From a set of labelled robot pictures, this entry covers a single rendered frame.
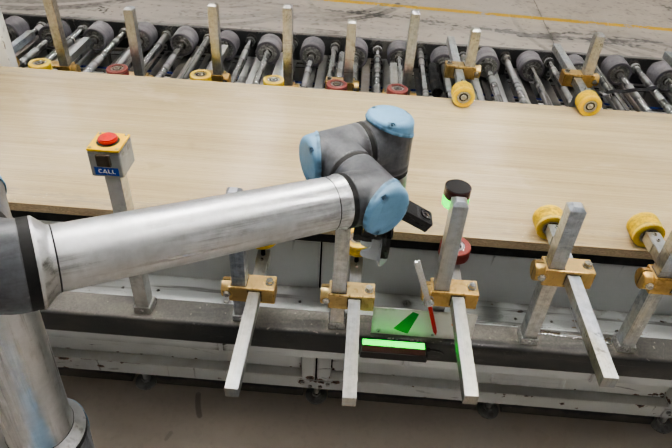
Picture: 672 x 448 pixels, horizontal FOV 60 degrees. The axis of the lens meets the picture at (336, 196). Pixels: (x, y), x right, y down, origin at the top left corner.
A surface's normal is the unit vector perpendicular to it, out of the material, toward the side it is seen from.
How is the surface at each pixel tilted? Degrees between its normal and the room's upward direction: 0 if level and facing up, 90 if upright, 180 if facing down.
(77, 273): 82
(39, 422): 90
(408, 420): 0
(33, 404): 91
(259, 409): 0
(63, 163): 0
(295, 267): 90
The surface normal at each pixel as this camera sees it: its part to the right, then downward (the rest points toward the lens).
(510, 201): 0.04, -0.79
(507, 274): -0.07, 0.60
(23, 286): 0.48, 0.33
